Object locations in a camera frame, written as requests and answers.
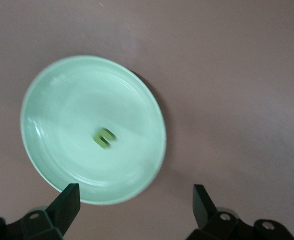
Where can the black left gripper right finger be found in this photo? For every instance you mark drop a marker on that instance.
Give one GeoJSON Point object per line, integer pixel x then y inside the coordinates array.
{"type": "Point", "coordinates": [204, 212]}

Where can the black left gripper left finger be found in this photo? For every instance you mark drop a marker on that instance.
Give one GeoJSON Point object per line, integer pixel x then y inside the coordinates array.
{"type": "Point", "coordinates": [61, 212]}

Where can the green plate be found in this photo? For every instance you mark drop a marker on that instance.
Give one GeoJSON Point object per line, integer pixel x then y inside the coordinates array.
{"type": "Point", "coordinates": [74, 112]}

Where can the brown table cover sheet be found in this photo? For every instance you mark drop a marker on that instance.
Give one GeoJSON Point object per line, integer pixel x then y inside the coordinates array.
{"type": "Point", "coordinates": [212, 75]}

